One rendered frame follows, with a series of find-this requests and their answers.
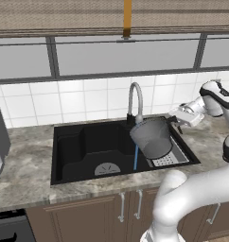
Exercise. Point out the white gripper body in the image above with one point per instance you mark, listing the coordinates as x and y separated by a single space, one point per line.
188 116

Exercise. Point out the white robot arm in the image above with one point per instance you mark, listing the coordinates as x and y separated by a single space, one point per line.
195 192

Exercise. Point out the silver sink drain rack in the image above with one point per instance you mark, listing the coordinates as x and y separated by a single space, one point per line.
170 160

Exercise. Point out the grey curved sink faucet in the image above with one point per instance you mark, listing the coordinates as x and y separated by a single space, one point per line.
134 94

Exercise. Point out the blue water stream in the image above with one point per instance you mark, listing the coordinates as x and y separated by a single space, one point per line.
136 157

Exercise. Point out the grey round sink drain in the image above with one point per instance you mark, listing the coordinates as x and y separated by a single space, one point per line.
107 169

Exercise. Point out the black kitchen sink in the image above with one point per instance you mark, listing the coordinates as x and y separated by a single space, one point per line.
88 145

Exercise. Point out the grey framed window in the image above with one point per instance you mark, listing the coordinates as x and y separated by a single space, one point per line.
119 56

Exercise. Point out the brown cabinet door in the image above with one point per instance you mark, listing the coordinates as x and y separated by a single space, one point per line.
144 208
201 225
81 220

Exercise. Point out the beige woven window blind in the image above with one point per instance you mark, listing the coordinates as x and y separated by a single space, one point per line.
56 15

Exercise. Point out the dark dishwasher front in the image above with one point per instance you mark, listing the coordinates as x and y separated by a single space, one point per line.
12 225

